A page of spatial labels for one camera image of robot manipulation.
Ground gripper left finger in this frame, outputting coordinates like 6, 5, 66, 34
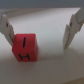
0, 13, 16, 47

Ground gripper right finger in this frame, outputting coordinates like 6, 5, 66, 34
62, 8, 84, 50

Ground pink block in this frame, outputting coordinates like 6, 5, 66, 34
11, 32, 39, 63

